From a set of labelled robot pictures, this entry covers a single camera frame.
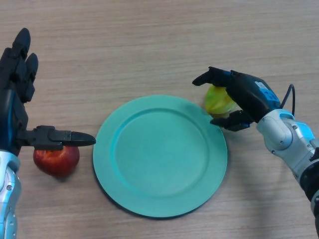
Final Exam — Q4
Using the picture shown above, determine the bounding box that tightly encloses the yellow green starfruit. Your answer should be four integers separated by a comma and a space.
204, 84, 237, 119

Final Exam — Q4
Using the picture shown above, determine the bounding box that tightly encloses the red apple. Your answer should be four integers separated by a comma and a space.
33, 146, 80, 178

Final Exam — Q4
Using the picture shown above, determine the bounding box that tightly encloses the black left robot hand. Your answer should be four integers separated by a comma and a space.
0, 27, 97, 157

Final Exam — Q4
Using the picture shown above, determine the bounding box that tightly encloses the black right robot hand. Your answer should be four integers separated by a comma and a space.
191, 66, 281, 132

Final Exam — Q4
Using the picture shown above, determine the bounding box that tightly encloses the teal green round plate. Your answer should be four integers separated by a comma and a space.
92, 94, 228, 219

